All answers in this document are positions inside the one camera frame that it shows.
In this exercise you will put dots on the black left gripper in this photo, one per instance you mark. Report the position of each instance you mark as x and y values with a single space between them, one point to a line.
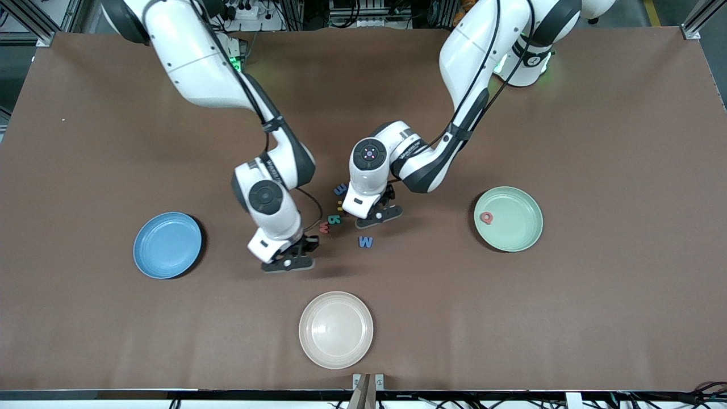
389 194

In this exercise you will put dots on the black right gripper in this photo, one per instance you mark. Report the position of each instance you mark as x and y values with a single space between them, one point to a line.
307 243

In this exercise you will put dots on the pink foam letter Q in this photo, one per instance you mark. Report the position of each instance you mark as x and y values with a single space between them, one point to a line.
483 217

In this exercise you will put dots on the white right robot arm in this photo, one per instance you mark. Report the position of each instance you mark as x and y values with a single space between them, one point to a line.
199 62

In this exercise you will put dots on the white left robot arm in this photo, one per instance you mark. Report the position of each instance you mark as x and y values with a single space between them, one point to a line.
483 57

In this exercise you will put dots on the teal foam letter k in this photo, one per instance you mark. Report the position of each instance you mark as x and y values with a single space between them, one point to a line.
334 219

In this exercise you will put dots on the light blue foam letter m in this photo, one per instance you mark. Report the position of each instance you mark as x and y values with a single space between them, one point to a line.
339 189

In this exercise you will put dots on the beige plate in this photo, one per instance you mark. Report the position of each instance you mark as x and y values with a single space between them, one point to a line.
336 330

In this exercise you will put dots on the green plate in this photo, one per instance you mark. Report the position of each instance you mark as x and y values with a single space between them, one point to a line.
514 224

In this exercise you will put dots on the blue plate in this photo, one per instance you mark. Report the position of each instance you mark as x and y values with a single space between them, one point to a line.
167 245

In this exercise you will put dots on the black equipment rack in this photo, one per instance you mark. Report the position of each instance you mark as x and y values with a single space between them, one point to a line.
369 10

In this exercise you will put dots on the orange bag pile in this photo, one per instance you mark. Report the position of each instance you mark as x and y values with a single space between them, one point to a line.
464 4

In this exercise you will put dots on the brown table cover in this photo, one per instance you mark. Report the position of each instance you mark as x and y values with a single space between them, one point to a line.
113 341

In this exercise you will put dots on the white power strip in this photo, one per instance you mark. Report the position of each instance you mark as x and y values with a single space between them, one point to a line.
244 10

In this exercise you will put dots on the white label tag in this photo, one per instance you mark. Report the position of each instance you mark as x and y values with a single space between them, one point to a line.
573 400

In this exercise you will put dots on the small metal bracket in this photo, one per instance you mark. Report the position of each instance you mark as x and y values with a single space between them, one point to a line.
379 383

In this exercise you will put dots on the tan vertical post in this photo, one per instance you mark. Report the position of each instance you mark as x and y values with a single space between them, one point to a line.
362 397

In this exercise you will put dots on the black table edge rail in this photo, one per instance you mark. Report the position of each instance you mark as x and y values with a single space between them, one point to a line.
170 395

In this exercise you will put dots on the aluminium frame profile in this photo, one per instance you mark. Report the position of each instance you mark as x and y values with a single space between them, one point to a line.
45 34
698 23

